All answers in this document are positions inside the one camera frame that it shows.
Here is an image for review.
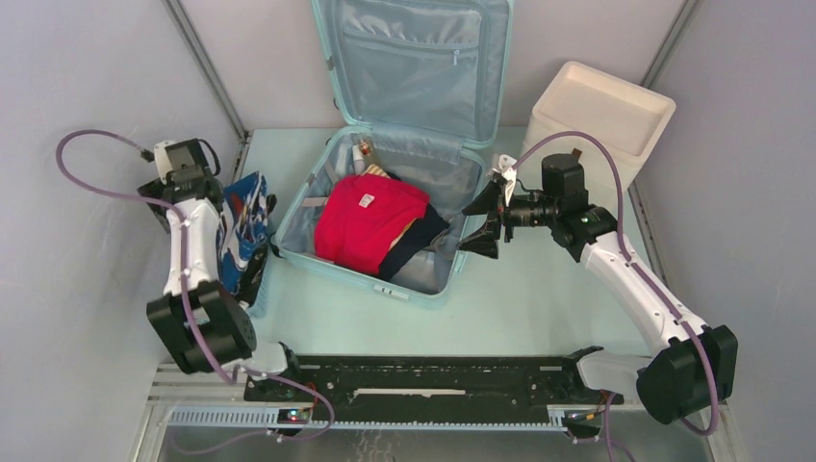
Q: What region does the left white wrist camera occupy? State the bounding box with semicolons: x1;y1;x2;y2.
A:
153;141;175;184

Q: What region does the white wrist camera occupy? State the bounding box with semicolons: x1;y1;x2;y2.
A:
492;154;518;207
153;141;175;184

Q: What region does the aluminium frame rail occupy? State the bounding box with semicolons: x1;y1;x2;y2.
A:
130;363;747;462

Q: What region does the red folded garment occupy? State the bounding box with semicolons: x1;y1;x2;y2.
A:
314;174;429;275

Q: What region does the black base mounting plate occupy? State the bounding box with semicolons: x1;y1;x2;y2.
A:
243;354;607;425

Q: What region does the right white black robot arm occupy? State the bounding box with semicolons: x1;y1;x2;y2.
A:
457;154;738;424

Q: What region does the dark navy garment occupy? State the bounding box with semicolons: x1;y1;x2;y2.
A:
375;204;449;281

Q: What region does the cream plastic drawer cabinet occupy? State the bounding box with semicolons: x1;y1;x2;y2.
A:
519;62;676;211

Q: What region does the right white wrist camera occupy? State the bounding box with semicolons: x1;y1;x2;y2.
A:
492;154;518;207

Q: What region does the blue white red garment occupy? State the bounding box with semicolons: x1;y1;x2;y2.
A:
217;169;272;297

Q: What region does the light blue ribbed suitcase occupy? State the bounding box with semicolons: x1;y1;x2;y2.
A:
274;1;514;307

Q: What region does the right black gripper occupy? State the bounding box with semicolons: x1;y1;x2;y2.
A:
456;179;557;260

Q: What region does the black white patterned garment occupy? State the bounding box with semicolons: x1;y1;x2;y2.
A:
236;193;281;317

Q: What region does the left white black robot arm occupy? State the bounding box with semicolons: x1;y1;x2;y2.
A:
139;139;304;401

